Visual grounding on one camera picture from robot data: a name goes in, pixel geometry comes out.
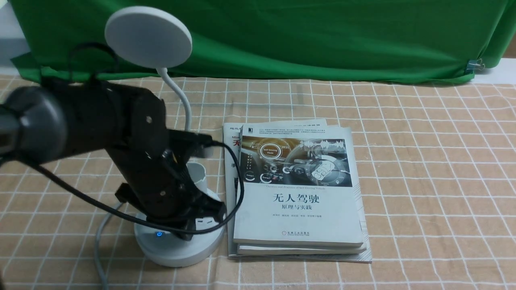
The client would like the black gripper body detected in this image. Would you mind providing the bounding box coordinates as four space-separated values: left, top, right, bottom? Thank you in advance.
106 137 227 232

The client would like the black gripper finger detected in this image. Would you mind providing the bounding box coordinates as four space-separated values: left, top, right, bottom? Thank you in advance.
177 226 196 242

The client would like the white desk lamp with base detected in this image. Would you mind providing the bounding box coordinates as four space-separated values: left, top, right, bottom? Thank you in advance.
104 6 224 267

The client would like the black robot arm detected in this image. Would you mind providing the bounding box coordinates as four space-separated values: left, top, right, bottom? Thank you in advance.
1 79 231 241

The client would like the middle white book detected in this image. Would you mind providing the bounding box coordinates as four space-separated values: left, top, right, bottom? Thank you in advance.
237 240 370 255

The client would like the bottom book with red text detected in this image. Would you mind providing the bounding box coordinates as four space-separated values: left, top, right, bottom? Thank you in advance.
223 118 372 263

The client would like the top self-driving textbook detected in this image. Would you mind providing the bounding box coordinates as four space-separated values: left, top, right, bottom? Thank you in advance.
233 124 365 247

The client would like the green backdrop cloth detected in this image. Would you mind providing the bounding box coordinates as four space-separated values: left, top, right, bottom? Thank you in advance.
10 0 515 84

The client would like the checkered beige tablecloth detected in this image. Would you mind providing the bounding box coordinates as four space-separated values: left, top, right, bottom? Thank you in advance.
0 78 516 290

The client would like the metal binder clip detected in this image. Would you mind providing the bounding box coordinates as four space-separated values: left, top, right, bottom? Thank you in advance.
464 59 485 74

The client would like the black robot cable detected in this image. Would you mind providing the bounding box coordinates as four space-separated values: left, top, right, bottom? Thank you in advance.
24 139 245 235

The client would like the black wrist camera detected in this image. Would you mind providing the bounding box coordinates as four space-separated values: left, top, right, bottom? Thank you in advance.
168 129 214 160

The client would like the white lamp power cord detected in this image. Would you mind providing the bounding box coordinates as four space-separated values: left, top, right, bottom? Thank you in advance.
94 201 125 290

